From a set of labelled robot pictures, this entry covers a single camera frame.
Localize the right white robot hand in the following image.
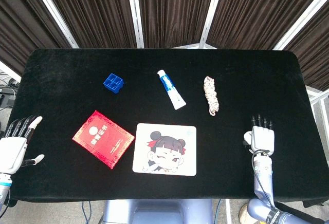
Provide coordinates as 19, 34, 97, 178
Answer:
250, 115, 275, 156

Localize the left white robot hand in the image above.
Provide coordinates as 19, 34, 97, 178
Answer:
0, 115, 45, 175

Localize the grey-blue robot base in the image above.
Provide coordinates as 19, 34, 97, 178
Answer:
101, 198, 214, 224

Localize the cartoon girl mouse pad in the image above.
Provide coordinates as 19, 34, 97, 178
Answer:
132, 123, 197, 177

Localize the white metal screen foot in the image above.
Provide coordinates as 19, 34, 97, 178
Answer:
307, 86, 329, 122

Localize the white sneaker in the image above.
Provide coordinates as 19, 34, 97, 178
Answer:
238, 204, 251, 224

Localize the black velvet tablecloth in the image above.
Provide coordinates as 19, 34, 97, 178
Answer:
7, 48, 322, 204

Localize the red certificate booklet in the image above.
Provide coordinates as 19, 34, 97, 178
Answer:
72, 109, 136, 170

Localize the brown curtain screen panel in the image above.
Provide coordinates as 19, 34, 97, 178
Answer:
0, 0, 72, 77
207, 0, 327, 50
136, 0, 218, 49
284, 0, 329, 91
41, 0, 137, 49

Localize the blue white toothpaste tube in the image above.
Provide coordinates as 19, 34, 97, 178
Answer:
157, 69, 187, 110

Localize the blue plastic grid block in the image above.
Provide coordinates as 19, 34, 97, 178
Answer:
103, 73, 125, 95

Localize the beige rope bundle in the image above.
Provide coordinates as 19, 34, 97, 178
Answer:
203, 76, 220, 117

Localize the blue floor cable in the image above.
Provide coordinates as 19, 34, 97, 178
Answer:
81, 201, 93, 224
214, 198, 223, 224

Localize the white screen frame post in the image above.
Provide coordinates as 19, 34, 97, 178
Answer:
272, 0, 329, 51
27, 0, 80, 49
199, 0, 226, 49
125, 0, 145, 49

